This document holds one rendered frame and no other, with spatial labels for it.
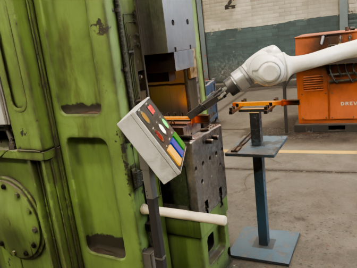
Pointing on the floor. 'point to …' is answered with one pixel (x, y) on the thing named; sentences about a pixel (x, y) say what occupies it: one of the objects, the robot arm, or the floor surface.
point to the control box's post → (154, 216)
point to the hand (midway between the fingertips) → (195, 112)
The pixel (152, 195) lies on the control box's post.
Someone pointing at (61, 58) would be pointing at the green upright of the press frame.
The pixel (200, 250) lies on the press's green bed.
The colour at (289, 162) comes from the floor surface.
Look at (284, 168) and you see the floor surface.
